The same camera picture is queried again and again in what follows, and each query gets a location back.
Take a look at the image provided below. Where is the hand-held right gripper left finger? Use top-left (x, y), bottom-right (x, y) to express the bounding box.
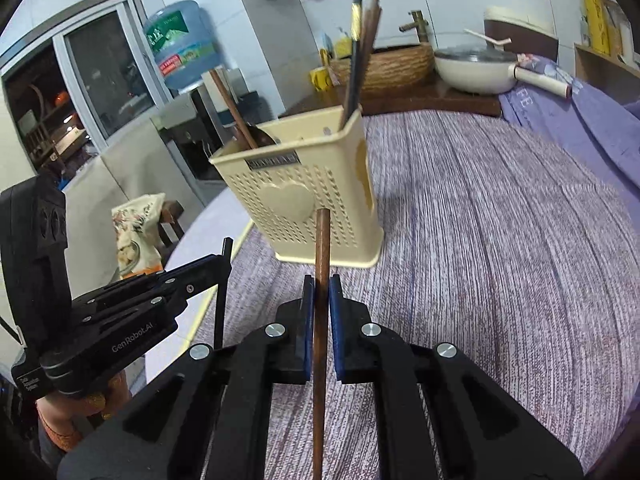
top-left (57, 274), bottom-right (317, 480)

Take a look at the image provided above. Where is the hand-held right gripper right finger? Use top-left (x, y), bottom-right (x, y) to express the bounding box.
top-left (329, 274), bottom-right (585, 480)

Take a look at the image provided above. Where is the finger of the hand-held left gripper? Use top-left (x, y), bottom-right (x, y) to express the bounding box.
top-left (70, 253), bottom-right (234, 334)

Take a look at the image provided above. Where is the plain black chopstick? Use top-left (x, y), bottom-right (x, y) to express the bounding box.
top-left (214, 238), bottom-right (234, 351)

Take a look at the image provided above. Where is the brown wooden chopstick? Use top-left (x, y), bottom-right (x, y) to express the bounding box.
top-left (350, 0), bottom-right (385, 111)
top-left (311, 208), bottom-right (332, 480)
top-left (345, 6), bottom-right (375, 126)

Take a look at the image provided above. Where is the cream perforated utensil basket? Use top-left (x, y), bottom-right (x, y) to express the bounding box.
top-left (208, 106), bottom-right (386, 268)

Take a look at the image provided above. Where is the dark wooden spoon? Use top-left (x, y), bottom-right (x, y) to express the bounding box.
top-left (249, 126), bottom-right (279, 149)

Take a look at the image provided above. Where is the long brown wooden utensil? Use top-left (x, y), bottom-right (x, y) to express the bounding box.
top-left (209, 69), bottom-right (260, 150)

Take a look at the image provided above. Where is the black chopstick with gold band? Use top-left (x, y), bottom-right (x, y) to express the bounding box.
top-left (340, 0), bottom-right (364, 131)

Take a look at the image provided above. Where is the printed snack bag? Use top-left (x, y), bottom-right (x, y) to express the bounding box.
top-left (110, 193), bottom-right (167, 282)

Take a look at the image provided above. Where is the dark wooden stool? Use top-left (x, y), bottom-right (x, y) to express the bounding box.
top-left (157, 200), bottom-right (187, 249)

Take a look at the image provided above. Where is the light lilac tablecloth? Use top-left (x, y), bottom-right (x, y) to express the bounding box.
top-left (144, 194), bottom-right (257, 386)

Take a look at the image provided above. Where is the beige cloth cover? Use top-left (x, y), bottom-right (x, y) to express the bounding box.
top-left (64, 120), bottom-right (227, 281)

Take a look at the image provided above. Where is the purple striped tablecloth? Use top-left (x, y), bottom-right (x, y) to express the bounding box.
top-left (145, 109), bottom-right (640, 480)

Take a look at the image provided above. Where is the grey water dispenser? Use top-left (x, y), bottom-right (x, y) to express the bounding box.
top-left (150, 67), bottom-right (262, 182)

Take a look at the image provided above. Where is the glass sliding door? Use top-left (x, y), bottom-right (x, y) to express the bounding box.
top-left (0, 0), bottom-right (174, 177)

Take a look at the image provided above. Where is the blue water jug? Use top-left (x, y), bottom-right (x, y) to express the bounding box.
top-left (143, 0), bottom-right (224, 92)

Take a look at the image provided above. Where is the yellow mug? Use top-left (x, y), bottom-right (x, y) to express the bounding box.
top-left (309, 66), bottom-right (334, 92)

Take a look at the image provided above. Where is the woven-pattern basin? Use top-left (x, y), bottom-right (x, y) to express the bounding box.
top-left (330, 42), bottom-right (435, 102)

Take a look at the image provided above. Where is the yellow soap dispenser bottle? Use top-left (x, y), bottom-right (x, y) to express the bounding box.
top-left (333, 27), bottom-right (354, 61)

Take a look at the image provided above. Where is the cream pan with glass lid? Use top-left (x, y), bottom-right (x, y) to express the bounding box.
top-left (433, 45), bottom-right (574, 100)

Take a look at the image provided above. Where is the bronze faucet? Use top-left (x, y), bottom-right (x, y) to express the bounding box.
top-left (398, 10), bottom-right (431, 45)

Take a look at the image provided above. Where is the purple printed blanket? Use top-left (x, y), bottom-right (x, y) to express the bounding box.
top-left (499, 54), bottom-right (640, 202)

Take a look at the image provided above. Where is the white rice paddle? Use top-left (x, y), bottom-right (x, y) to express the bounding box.
top-left (463, 28), bottom-right (512, 47)

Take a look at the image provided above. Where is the brown and white rice cooker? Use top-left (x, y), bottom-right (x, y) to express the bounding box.
top-left (483, 6), bottom-right (560, 63)

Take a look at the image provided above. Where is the wooden shelf box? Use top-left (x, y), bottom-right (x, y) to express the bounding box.
top-left (573, 42), bottom-right (640, 97)

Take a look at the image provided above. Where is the glass jar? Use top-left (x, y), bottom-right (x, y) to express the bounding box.
top-left (602, 0), bottom-right (632, 61)

